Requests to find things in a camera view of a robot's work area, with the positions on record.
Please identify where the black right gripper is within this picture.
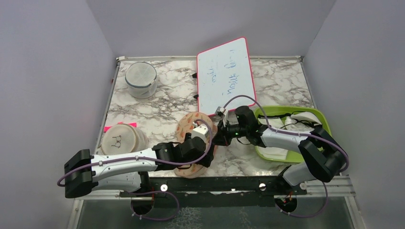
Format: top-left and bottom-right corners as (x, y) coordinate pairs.
(211, 119), (248, 146)

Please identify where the floral mesh laundry bag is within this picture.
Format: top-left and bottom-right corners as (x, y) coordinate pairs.
(174, 112), (217, 178)

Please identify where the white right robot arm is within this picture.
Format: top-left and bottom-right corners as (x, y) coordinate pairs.
(213, 106), (348, 194)

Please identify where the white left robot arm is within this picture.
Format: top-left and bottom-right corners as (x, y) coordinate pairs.
(57, 137), (214, 198)

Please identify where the beige cylindrical mesh laundry bag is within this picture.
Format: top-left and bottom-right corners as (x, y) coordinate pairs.
(100, 126), (149, 156)

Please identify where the white cylindrical mesh bag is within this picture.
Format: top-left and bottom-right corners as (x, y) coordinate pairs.
(125, 62), (158, 99)

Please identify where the pink framed whiteboard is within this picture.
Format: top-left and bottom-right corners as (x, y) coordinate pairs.
(196, 37), (256, 116)

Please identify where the green plastic tray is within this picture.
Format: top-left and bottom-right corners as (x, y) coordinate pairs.
(254, 106), (331, 163)

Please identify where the pink sticky note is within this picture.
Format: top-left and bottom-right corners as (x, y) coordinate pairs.
(103, 122), (138, 133)

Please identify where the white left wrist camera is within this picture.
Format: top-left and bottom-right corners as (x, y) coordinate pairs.
(191, 125), (210, 143)

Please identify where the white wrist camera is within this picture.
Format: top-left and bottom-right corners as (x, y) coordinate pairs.
(191, 125), (210, 143)
(215, 106), (228, 126)

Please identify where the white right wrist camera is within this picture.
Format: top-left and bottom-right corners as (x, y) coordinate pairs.
(215, 106), (228, 126)

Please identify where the black mounting rail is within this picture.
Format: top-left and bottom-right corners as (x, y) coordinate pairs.
(119, 176), (307, 208)

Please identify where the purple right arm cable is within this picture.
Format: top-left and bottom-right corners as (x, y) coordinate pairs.
(223, 94), (350, 173)

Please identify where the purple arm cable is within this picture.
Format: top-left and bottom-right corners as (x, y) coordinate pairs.
(57, 118), (213, 187)
(223, 94), (350, 173)

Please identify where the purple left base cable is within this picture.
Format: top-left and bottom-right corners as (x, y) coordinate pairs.
(130, 189), (181, 221)

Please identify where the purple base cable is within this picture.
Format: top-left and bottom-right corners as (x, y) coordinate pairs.
(130, 189), (181, 221)
(274, 181), (330, 219)

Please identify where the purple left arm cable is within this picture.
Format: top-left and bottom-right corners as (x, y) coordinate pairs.
(57, 118), (213, 187)

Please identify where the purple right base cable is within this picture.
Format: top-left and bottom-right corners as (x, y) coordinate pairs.
(274, 181), (330, 219)

